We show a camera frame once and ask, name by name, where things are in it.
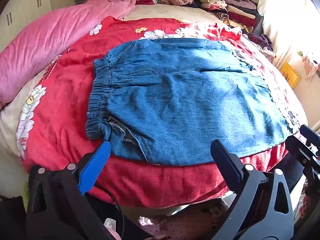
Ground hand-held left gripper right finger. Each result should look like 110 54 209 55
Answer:
211 139 294 240

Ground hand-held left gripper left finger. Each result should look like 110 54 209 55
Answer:
26 140 118 240

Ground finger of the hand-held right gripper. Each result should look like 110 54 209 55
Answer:
299 124 320 145
285 135 316 167

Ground blue denim pants lace trim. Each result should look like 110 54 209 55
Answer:
86 39 300 167

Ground dark cloth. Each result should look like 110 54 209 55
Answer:
271 152 305 192

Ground yellow packet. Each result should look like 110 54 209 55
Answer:
279 62 300 88

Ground red floral blanket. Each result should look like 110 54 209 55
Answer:
16 16 300 208

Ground pink floral cloth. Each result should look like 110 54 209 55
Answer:
301 52 320 81

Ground person's pink dotted trousers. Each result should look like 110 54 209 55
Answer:
137 200 233 240

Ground purple garment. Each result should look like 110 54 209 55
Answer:
247 33 275 55

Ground cream curtain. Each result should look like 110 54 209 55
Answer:
257 0 320 65

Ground pink quilt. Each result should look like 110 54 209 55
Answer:
0 0 138 105

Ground pile of folded clothes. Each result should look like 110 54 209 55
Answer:
190 0 263 33

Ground white wardrobe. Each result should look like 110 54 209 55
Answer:
0 0 57 53

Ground black cable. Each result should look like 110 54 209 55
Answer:
96 185 125 240

